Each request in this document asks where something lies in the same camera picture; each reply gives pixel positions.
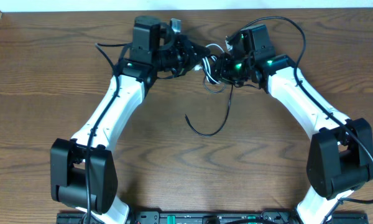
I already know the white USB cable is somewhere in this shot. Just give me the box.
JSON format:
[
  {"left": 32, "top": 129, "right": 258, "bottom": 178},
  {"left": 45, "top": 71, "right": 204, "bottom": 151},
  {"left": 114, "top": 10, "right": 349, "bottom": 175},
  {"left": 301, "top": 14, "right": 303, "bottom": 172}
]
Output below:
[{"left": 195, "top": 43, "right": 226, "bottom": 85}]

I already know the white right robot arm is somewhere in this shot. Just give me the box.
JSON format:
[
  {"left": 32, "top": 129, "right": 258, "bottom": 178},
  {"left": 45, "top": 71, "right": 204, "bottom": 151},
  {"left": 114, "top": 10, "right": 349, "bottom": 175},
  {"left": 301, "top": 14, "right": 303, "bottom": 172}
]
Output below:
[{"left": 211, "top": 24, "right": 373, "bottom": 223}]

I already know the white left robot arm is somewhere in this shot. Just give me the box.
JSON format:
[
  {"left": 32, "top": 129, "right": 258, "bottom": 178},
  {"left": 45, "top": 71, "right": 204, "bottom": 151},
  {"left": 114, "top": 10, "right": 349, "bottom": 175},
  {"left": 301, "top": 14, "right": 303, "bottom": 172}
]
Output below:
[{"left": 50, "top": 16, "right": 210, "bottom": 223}]

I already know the black USB cable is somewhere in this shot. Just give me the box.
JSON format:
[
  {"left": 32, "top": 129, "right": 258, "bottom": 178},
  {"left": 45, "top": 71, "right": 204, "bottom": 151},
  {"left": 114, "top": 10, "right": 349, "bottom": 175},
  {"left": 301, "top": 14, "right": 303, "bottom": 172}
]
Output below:
[{"left": 184, "top": 55, "right": 234, "bottom": 138}]

